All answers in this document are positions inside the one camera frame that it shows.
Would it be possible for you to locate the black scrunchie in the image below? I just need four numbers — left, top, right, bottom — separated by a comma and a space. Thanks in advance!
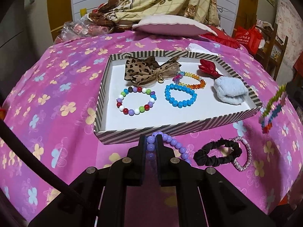
193, 138, 242, 167

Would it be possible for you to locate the purple bead bracelet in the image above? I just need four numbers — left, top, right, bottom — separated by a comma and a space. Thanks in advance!
145, 131, 192, 166

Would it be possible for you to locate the rainbow flower bead bracelet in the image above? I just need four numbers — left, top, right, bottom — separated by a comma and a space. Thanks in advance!
259, 85, 288, 134

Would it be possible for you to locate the multicolour bead bracelet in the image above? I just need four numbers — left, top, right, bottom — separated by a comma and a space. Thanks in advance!
116, 86, 157, 116

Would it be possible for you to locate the light blue fluffy headband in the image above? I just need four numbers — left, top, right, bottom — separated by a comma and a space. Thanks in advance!
214, 76, 249, 105

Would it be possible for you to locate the blue bead bracelet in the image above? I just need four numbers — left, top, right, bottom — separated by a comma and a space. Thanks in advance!
164, 83, 198, 108

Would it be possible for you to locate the silver rhinestone bracelet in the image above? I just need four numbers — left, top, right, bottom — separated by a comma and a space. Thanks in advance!
228, 136, 253, 172

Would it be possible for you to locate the red satin bow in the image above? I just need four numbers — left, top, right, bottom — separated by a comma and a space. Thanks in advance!
199, 59, 222, 79

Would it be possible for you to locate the rainbow crystal bracelet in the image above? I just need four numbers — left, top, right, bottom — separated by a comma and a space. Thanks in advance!
172, 70, 207, 90

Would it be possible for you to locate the leopard print bow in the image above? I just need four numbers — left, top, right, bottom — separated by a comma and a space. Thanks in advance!
124, 56, 181, 86

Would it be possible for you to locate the wooden shelf rack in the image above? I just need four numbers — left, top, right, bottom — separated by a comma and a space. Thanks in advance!
255, 23, 288, 80

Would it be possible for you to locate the red shopping bag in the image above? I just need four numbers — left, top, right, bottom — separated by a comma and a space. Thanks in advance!
234, 25, 263, 55

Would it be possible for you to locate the striped white tray box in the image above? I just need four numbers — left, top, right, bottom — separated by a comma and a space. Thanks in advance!
94, 51, 262, 145

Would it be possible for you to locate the red cushion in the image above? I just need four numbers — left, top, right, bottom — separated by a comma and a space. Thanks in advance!
202, 25, 240, 49

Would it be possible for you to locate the pink floral bedspread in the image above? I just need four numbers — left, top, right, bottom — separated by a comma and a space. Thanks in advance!
5, 32, 302, 213

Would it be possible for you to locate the white paper piece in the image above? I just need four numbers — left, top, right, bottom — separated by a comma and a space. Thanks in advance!
186, 43, 211, 54

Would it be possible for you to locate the white pillow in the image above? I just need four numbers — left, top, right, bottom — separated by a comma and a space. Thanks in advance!
132, 14, 217, 37

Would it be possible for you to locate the clear plastic bag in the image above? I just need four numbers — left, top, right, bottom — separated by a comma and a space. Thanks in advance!
54, 18, 113, 44

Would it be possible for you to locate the cream floral quilt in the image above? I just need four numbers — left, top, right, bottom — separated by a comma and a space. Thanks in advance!
88, 0, 220, 27

